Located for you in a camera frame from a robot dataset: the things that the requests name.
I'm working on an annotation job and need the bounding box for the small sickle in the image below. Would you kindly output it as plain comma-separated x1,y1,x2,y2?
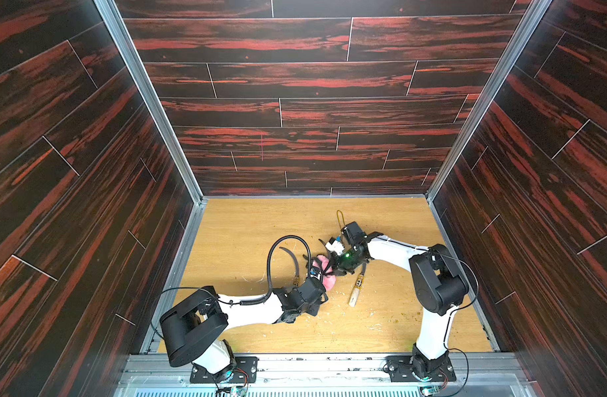
280,246,300,287
348,265,366,308

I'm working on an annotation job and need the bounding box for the pink rag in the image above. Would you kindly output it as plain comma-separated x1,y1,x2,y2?
313,255,337,291

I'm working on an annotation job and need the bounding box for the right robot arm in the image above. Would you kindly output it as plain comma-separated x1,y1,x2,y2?
325,222,470,381

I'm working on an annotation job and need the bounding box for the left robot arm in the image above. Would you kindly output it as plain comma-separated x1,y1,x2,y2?
159,277,328,377

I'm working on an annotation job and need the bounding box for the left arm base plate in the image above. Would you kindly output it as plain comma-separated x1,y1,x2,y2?
189,355,259,385

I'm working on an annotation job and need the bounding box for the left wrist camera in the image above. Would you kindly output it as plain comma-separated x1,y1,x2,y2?
308,266,323,281

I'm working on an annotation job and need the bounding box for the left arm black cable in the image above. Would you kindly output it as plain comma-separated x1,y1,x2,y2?
233,234,314,304

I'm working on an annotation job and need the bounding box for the aluminium front rail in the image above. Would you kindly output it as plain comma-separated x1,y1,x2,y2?
115,352,539,396

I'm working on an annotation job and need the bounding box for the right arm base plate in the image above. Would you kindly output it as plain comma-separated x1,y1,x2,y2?
383,353,457,383

